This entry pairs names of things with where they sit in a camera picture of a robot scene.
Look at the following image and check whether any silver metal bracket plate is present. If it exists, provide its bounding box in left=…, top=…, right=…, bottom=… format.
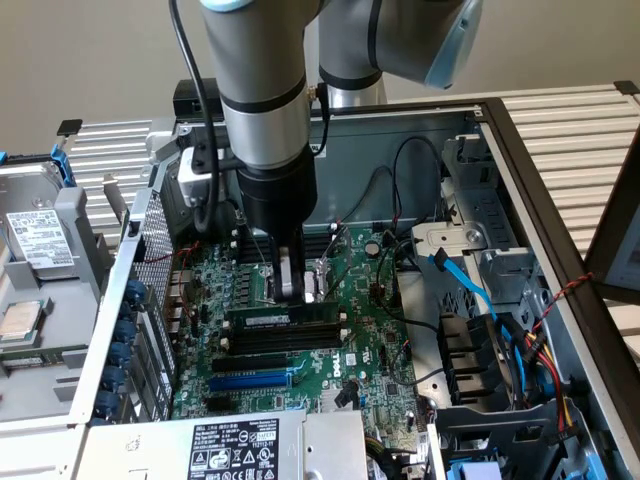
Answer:
left=410, top=222, right=489, bottom=253

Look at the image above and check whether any long red black twisted wire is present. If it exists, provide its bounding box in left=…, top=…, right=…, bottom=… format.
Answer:
left=529, top=271, right=597, bottom=346

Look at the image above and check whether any blue disk caddy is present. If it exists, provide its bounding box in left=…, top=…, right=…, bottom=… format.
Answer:
left=0, top=143, right=77, bottom=191

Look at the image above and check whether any silver chipset heat sink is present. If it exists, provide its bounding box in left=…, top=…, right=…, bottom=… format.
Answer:
left=319, top=389, right=354, bottom=415

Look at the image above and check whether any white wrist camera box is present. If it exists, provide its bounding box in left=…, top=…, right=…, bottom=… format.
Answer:
left=178, top=146, right=214, bottom=207

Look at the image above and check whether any thin black looped wire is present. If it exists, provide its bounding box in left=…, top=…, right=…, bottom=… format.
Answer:
left=391, top=135, right=446, bottom=236

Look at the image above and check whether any blue SATA wire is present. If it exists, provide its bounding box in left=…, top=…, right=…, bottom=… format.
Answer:
left=428, top=247, right=526, bottom=401

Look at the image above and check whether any black box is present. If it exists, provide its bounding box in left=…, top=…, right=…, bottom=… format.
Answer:
left=172, top=78, right=226, bottom=122

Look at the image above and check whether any silver hard disk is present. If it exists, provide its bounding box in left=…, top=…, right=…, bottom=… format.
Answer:
left=0, top=160, right=81, bottom=279

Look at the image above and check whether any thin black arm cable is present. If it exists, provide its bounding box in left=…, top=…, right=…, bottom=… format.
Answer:
left=316, top=82, right=335, bottom=157

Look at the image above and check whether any open PC case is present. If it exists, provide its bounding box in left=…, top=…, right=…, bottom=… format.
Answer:
left=67, top=97, right=640, bottom=480

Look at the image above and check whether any dark framed panel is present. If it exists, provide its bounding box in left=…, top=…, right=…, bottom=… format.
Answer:
left=582, top=141, right=640, bottom=305

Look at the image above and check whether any long black expansion slot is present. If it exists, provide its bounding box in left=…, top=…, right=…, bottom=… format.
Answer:
left=212, top=355, right=290, bottom=375

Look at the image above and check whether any green RAM stick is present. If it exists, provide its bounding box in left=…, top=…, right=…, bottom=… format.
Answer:
left=0, top=352, right=49, bottom=368
left=225, top=303, right=337, bottom=327

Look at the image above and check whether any green motherboard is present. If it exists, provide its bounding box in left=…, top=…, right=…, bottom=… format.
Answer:
left=172, top=224, right=436, bottom=444

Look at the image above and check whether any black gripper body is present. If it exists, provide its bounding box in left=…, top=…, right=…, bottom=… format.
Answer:
left=235, top=152, right=320, bottom=237

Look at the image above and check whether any silver CPU chip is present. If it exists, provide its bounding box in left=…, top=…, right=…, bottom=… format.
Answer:
left=0, top=301, right=45, bottom=347

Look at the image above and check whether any short red black twisted wire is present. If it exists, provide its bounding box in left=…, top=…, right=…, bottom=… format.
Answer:
left=132, top=242, right=204, bottom=326

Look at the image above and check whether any thick black camera cable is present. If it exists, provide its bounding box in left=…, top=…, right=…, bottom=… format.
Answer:
left=168, top=0, right=225, bottom=236

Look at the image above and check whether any metal disk bay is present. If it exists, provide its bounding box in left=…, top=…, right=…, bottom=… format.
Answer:
left=439, top=132, right=549, bottom=321

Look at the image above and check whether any grey power supply unit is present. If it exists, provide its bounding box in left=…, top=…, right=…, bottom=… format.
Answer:
left=74, top=407, right=369, bottom=480

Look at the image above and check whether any black plastic fan shroud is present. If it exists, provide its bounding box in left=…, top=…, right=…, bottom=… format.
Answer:
left=437, top=310, right=519, bottom=407

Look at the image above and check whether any black RAM slot white latch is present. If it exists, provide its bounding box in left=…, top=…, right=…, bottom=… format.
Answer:
left=230, top=345, right=346, bottom=357
left=229, top=327, right=346, bottom=339

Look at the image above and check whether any yellow black wire bundle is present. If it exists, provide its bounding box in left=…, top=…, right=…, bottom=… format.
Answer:
left=364, top=437, right=401, bottom=471

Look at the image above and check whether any CPU socket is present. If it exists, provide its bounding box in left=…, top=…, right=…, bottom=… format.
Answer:
left=257, top=259, right=334, bottom=307

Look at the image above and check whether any grey parts rack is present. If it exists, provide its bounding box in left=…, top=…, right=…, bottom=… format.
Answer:
left=0, top=187, right=132, bottom=424

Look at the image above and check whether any thin metal locking lever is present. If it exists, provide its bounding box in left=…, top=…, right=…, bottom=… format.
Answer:
left=244, top=219, right=275, bottom=275

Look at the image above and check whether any red yellow black wire harness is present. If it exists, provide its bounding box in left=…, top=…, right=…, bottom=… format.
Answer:
left=499, top=314, right=581, bottom=451

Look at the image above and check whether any blue expansion slot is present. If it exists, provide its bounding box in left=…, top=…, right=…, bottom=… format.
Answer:
left=208, top=374, right=292, bottom=395

